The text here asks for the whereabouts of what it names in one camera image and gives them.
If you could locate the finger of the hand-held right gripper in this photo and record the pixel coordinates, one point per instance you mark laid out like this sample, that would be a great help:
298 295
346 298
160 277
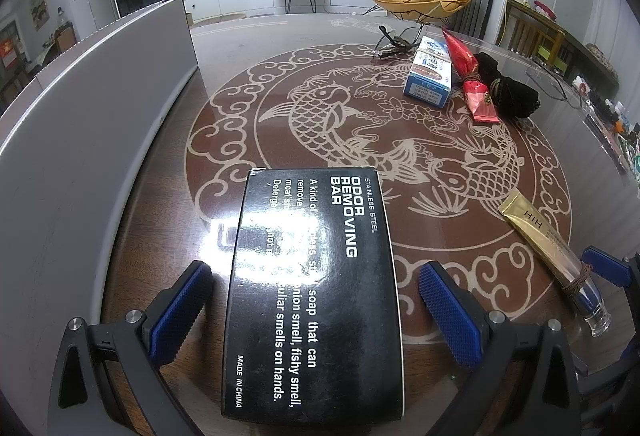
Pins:
607 263

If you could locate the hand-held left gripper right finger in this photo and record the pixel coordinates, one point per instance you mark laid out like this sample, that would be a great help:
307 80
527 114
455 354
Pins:
450 313

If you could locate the cluster of small bottles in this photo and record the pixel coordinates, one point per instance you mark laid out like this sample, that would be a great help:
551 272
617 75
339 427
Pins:
612 116

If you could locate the dark wooden sideboard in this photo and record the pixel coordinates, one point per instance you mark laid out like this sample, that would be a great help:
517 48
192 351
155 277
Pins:
590 56

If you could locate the brown patterned desktop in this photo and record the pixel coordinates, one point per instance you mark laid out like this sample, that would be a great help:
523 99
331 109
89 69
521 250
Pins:
310 126

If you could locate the red foil packet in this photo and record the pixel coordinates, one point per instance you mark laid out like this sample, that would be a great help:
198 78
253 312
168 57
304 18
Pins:
472 76

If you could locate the black eyeglasses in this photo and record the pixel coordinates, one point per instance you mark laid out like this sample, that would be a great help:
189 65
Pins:
395 44

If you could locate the black printed box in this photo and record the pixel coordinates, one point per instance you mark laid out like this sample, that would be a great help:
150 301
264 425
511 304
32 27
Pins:
310 296

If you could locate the grey board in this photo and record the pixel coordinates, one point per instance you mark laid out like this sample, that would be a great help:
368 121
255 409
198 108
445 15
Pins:
70 131

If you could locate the framed wall picture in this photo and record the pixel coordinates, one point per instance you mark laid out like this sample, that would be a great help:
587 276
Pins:
39 10

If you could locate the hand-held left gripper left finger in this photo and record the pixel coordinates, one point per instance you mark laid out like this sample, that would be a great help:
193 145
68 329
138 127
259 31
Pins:
177 311

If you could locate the white and blue box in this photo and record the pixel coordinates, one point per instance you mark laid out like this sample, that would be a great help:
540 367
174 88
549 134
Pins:
431 71

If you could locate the gold cosmetic tube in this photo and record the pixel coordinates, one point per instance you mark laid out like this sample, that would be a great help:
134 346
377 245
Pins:
540 236

